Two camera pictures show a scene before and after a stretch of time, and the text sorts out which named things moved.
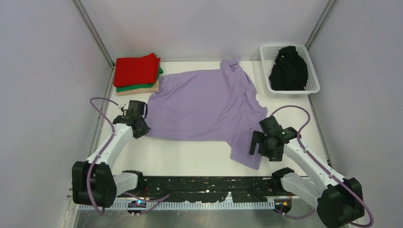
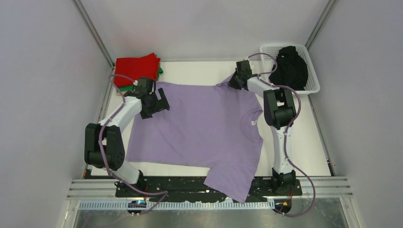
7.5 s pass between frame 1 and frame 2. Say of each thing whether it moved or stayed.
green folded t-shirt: stayed
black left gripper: moved
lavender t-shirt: moved
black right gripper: moved
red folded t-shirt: stayed
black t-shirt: stayed
